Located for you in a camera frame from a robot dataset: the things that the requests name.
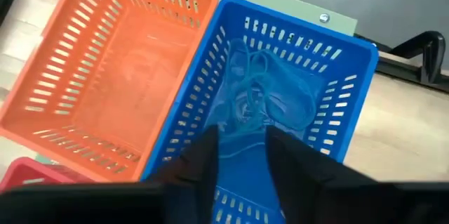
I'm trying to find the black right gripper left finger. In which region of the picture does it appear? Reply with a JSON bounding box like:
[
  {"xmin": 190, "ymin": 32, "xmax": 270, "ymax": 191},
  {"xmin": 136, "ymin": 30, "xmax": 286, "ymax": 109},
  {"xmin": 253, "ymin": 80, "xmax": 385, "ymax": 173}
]
[{"xmin": 149, "ymin": 125, "xmax": 220, "ymax": 224}]

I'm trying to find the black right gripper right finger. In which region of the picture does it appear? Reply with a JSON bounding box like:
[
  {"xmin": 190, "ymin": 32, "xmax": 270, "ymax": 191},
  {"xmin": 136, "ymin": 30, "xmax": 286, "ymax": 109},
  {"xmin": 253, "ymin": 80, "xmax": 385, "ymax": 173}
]
[{"xmin": 265, "ymin": 126, "xmax": 378, "ymax": 224}]

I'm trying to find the blue coil wristband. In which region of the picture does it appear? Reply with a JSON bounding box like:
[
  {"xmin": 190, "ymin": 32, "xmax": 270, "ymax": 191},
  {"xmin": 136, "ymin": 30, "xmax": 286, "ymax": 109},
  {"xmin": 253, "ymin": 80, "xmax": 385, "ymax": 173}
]
[
  {"xmin": 226, "ymin": 37, "xmax": 271, "ymax": 129},
  {"xmin": 259, "ymin": 72, "xmax": 319, "ymax": 132}
]

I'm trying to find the blue plastic basket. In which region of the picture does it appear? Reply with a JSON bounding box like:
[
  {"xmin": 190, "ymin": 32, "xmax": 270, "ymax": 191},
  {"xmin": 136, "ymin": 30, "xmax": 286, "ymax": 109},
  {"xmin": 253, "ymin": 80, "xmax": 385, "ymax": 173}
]
[{"xmin": 140, "ymin": 0, "xmax": 380, "ymax": 224}]

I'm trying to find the orange plastic basket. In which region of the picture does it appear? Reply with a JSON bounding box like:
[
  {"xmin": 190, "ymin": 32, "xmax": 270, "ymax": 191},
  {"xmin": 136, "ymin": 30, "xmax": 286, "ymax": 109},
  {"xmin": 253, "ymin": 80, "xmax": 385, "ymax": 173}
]
[{"xmin": 0, "ymin": 0, "xmax": 220, "ymax": 183}]

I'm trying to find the red plastic basket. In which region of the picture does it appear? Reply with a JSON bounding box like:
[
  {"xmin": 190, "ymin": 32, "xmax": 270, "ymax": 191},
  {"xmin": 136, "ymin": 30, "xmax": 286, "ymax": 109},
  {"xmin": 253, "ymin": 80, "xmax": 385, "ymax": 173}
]
[{"xmin": 0, "ymin": 156, "xmax": 95, "ymax": 192}]

